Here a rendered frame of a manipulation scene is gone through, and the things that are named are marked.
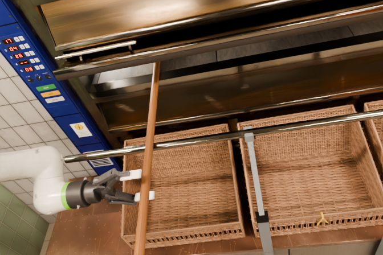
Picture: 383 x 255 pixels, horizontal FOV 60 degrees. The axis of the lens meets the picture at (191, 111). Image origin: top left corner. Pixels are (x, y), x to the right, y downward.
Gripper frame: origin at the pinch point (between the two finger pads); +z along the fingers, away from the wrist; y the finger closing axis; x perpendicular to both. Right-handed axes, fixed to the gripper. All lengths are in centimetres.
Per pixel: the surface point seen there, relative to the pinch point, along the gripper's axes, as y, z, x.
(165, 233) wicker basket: 47.1, -7.1, -4.6
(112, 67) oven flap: -20.8, -9.2, -39.7
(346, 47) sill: 2, 81, -53
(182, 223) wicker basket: 60, -3, -15
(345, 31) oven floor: 1, 84, -63
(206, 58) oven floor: 1, 23, -63
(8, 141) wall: 24, -92, -56
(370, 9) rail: -23, 82, -39
